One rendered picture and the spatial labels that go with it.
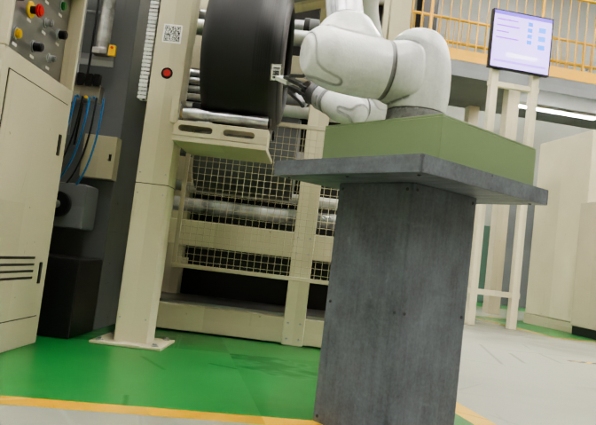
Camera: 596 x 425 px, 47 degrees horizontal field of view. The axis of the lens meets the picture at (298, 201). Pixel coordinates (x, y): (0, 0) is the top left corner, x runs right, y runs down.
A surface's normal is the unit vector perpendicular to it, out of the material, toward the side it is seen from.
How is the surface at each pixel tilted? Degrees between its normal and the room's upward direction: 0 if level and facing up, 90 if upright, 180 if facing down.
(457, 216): 90
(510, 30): 90
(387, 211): 90
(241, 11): 76
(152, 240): 90
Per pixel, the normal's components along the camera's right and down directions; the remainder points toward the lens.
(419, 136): -0.76, -0.14
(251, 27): -0.01, -0.14
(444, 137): 0.65, 0.01
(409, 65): 0.23, -0.11
